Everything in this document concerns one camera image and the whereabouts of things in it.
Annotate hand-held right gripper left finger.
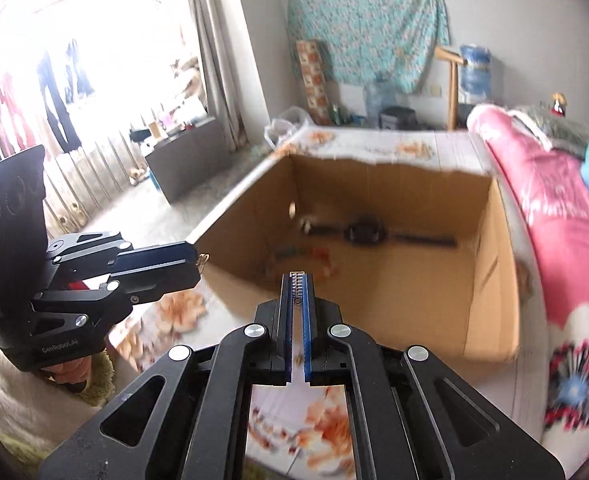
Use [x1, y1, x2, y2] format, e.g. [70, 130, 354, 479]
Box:
[39, 271, 300, 480]

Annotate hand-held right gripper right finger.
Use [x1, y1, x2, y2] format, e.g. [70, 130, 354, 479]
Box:
[302, 272, 558, 480]

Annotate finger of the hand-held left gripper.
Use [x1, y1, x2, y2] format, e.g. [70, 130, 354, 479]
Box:
[47, 232, 195, 281]
[29, 262, 202, 328]

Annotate multicolour beaded bracelet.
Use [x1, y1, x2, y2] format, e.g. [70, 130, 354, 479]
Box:
[267, 242, 335, 278]

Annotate brown cardboard box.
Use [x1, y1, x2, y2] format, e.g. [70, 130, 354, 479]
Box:
[187, 154, 523, 361]

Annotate pink strap watch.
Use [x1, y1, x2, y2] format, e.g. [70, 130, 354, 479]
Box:
[302, 215, 458, 251]

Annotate person's left hand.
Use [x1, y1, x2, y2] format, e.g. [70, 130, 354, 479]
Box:
[42, 357, 91, 386]

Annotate metal window railing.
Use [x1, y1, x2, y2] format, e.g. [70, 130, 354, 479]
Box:
[39, 135, 160, 236]

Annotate grey cabinet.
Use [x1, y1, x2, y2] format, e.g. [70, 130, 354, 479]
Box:
[144, 117, 232, 206]

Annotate green shaggy rug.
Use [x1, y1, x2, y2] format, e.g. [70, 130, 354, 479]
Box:
[0, 350, 115, 466]

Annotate hanging clothes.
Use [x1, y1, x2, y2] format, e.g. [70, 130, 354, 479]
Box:
[0, 40, 95, 161]

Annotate white fluffy blanket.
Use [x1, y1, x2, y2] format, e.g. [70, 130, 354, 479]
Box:
[0, 320, 105, 451]

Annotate white plastic bag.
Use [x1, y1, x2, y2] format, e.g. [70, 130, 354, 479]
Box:
[264, 106, 313, 150]

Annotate grey curtain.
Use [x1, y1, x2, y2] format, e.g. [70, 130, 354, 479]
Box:
[182, 0, 252, 153]

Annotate small black box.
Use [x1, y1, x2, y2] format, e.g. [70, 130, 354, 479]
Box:
[379, 107, 418, 128]

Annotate patterned roll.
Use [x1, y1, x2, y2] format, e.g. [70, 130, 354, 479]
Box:
[296, 39, 333, 126]

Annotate clear water jug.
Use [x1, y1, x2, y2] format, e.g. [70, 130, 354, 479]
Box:
[365, 80, 400, 128]

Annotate pink floral blanket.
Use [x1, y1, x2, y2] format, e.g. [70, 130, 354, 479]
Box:
[467, 105, 589, 461]

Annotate wooden rack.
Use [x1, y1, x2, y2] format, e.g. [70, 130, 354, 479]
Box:
[433, 45, 470, 131]

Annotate blue water bottle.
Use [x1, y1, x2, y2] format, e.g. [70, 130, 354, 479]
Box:
[459, 44, 493, 106]

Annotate grey knitted blanket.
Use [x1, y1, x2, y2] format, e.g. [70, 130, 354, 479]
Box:
[512, 105, 589, 161]

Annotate teal floral wall cloth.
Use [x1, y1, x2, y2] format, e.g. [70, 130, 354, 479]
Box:
[287, 0, 450, 95]

